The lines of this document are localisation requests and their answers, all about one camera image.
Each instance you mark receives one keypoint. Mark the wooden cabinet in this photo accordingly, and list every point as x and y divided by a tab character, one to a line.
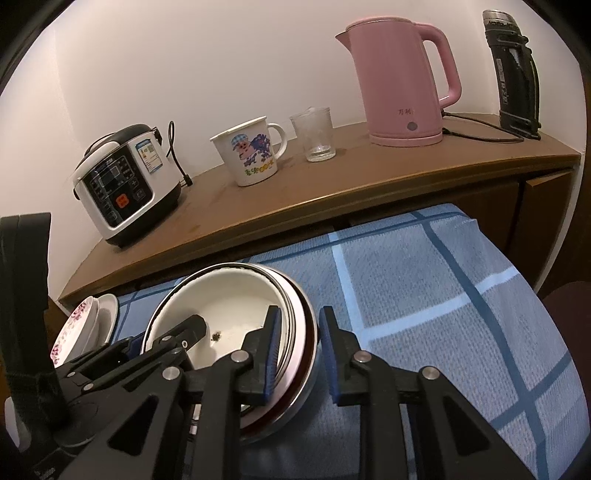
323	189

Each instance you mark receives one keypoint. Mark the plain grey round plate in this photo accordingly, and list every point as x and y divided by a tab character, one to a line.
110	314

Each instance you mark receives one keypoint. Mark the clear glass cup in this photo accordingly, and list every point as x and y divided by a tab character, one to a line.
316	134

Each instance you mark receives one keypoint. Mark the stainless steel bowl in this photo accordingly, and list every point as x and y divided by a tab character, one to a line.
295	408

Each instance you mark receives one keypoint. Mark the white enamel bowl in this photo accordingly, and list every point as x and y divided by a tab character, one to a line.
221	300

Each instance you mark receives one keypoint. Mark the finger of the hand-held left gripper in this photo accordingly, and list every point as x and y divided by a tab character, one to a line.
180	337
115	360

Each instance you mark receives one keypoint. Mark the pink plastic bowl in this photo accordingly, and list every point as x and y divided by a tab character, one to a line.
310	323

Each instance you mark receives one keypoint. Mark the white rice cooker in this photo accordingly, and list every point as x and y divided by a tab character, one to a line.
120	194

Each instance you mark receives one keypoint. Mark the pink floral rim plate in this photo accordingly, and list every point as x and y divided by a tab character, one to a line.
71	332

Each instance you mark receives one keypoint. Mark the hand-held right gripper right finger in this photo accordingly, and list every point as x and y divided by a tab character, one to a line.
330	355

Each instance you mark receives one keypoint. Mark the white cartoon mug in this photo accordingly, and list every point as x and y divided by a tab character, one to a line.
249	152

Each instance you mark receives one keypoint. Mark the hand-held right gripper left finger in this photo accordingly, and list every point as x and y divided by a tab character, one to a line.
272	355

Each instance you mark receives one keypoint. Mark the dark round stool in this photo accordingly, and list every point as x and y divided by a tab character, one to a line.
570	304

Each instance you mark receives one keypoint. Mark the pink electric kettle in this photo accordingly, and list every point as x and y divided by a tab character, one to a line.
392	83

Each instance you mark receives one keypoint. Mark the black thermos flask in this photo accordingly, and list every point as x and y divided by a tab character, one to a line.
512	78

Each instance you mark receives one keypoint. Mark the blue plaid tablecloth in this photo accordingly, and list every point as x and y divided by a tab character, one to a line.
438	300

